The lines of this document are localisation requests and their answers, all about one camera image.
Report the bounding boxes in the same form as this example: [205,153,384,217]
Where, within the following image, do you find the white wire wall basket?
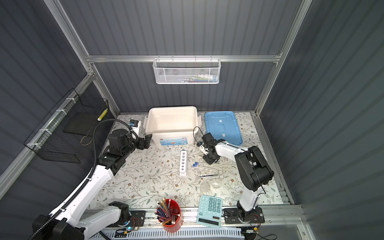
[153,59,222,85]

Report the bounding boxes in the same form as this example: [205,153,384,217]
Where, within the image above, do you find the metal scissors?
[199,171,224,180]

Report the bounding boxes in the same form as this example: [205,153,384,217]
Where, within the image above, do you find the mint green calculator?
[196,195,223,228]

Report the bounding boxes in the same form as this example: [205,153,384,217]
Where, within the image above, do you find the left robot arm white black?
[30,120,152,240]

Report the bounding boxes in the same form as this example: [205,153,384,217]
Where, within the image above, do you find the white test tube rack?
[179,150,188,177]

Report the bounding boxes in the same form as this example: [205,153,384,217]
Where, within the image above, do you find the white plastic storage bin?
[144,106,202,146]

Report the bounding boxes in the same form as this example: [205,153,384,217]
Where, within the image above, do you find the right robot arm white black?
[197,133,275,224]

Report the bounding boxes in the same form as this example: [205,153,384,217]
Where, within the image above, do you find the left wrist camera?
[130,119,141,135]

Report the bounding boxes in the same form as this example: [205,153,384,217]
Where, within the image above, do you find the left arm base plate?
[108,211,146,228]

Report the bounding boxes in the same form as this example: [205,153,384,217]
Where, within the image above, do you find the black wire side basket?
[24,89,109,164]

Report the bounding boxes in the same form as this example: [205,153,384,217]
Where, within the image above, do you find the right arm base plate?
[222,207,265,224]

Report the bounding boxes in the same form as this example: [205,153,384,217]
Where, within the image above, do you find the white slotted cable duct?
[103,228,245,240]

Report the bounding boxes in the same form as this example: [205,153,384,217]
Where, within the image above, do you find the red pencil cup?
[155,198,184,233]

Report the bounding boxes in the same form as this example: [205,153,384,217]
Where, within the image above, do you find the blue plastic bin lid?
[205,111,243,146]

